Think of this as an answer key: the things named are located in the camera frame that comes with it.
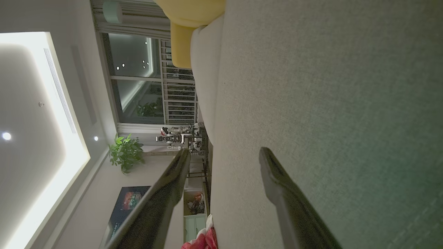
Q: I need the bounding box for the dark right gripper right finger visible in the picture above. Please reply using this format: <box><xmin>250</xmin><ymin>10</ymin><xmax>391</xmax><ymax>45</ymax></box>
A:
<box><xmin>259</xmin><ymin>147</ymin><xmax>344</xmax><ymax>249</ymax></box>

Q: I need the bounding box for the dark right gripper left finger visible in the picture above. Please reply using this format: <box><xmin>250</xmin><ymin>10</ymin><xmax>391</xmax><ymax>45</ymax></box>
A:
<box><xmin>104</xmin><ymin>148</ymin><xmax>192</xmax><ymax>249</ymax></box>

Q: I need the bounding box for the red jersey with white sleeves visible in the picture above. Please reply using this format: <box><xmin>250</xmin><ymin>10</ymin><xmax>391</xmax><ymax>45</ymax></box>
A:
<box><xmin>181</xmin><ymin>214</ymin><xmax>218</xmax><ymax>249</ymax></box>

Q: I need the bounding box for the white cabinet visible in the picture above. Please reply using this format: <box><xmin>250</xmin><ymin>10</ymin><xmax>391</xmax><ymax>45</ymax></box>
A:
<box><xmin>183</xmin><ymin>213</ymin><xmax>208</xmax><ymax>243</ymax></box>

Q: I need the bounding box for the green potted plant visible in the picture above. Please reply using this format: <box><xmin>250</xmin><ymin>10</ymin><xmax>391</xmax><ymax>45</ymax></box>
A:
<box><xmin>108</xmin><ymin>133</ymin><xmax>145</xmax><ymax>175</ymax></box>

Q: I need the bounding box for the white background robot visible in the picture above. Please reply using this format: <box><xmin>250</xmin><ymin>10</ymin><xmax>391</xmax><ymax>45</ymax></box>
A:
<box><xmin>155</xmin><ymin>122</ymin><xmax>209</xmax><ymax>157</ymax></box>

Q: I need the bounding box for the balcony railing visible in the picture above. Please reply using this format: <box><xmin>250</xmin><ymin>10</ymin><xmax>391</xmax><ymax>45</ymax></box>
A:
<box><xmin>160</xmin><ymin>39</ymin><xmax>199</xmax><ymax>125</ymax></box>

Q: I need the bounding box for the grey fabric sofa seat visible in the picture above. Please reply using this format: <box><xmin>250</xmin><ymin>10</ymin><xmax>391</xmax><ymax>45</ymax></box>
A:
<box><xmin>209</xmin><ymin>0</ymin><xmax>443</xmax><ymax>249</ymax></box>

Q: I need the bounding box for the large glass window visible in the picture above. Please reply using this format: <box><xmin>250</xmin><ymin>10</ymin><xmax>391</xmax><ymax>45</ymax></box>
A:
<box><xmin>100</xmin><ymin>33</ymin><xmax>166</xmax><ymax>126</ymax></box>

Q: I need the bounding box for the grey sofa backrest cushion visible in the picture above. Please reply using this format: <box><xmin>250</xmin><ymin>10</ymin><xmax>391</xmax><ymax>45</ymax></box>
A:
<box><xmin>190</xmin><ymin>16</ymin><xmax>226</xmax><ymax>144</ymax></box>

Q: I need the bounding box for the linear ceiling air vent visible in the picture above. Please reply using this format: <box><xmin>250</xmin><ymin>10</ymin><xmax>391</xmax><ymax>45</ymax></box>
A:
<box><xmin>43</xmin><ymin>48</ymin><xmax>77</xmax><ymax>134</ymax></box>

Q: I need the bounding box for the grey curtain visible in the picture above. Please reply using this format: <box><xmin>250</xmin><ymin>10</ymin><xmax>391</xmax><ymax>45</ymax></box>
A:
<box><xmin>90</xmin><ymin>0</ymin><xmax>172</xmax><ymax>40</ymax></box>

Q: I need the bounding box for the yellow pillow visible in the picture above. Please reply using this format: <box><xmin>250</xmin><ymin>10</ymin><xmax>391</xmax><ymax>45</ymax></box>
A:
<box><xmin>154</xmin><ymin>0</ymin><xmax>226</xmax><ymax>69</ymax></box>

